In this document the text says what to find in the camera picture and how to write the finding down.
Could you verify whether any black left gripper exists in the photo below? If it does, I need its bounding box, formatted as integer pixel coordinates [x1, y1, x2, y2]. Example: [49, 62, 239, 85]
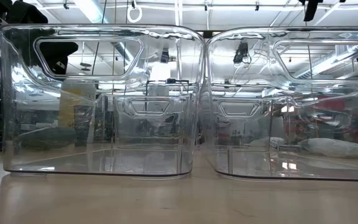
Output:
[39, 42, 79, 75]

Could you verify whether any white yellow wipes canister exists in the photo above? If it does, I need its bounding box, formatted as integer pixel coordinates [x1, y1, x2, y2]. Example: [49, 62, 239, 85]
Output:
[57, 80, 98, 130]

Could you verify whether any clear plastic bin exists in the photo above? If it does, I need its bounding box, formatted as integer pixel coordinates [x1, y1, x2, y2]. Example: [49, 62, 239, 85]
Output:
[204, 26, 358, 183]
[112, 93, 198, 151]
[211, 95, 291, 154]
[0, 24, 206, 180]

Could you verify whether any red storage rack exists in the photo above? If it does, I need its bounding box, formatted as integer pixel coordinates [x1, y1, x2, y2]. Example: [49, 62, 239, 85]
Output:
[314, 95, 358, 144]

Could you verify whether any white hanging ring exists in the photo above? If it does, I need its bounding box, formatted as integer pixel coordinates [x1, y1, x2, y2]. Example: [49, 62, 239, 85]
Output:
[126, 5, 144, 24]

